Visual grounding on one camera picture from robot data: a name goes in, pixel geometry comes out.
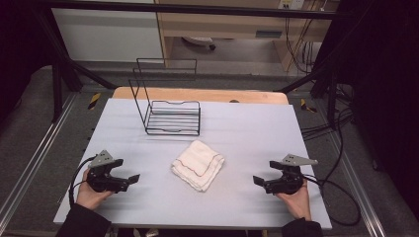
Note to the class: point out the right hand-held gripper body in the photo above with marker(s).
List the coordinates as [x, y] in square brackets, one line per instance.
[286, 184]

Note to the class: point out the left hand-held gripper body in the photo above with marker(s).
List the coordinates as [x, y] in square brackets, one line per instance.
[102, 182]

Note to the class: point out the person's left hand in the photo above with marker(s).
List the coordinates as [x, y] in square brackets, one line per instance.
[87, 197]

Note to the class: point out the person's right hand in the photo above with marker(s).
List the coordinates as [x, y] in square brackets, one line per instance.
[299, 204]

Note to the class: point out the white folded towel red stitching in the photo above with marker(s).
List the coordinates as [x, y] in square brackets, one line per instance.
[197, 164]

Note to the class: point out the yellow black floor tape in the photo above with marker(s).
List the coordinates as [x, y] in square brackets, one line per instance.
[94, 100]
[307, 106]

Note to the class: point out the wooden table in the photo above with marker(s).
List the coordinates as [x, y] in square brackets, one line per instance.
[210, 94]

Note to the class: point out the black curtain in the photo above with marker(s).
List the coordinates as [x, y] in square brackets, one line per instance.
[385, 82]
[19, 49]

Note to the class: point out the white chair base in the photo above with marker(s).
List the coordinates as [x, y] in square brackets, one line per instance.
[199, 40]

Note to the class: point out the light wooden desk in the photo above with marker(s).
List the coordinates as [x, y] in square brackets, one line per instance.
[224, 24]

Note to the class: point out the white power strip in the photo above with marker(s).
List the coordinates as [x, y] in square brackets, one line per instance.
[291, 4]

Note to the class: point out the aluminium floor rail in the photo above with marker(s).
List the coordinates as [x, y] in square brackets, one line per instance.
[36, 154]
[357, 184]

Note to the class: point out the black metal frame stand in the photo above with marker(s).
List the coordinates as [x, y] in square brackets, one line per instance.
[332, 98]
[57, 85]

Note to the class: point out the black metal frame crossbar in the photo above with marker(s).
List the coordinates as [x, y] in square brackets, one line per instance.
[197, 9]

